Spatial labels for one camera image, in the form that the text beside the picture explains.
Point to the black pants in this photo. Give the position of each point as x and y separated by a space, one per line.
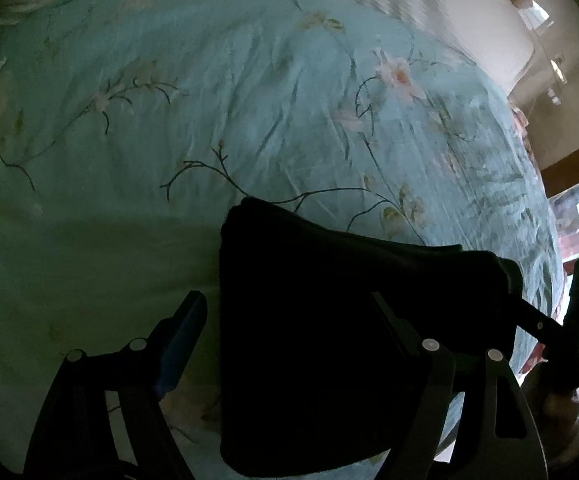
309 335

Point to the person's right hand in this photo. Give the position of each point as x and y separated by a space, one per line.
552 402

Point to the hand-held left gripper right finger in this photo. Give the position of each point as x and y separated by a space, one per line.
434 377

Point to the floral light blue bed sheet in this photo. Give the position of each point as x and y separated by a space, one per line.
169 160

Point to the brown wooden furniture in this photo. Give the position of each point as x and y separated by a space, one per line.
577 165

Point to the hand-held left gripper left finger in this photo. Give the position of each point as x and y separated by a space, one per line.
180 342

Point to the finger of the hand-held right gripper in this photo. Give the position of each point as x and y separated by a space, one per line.
539 321

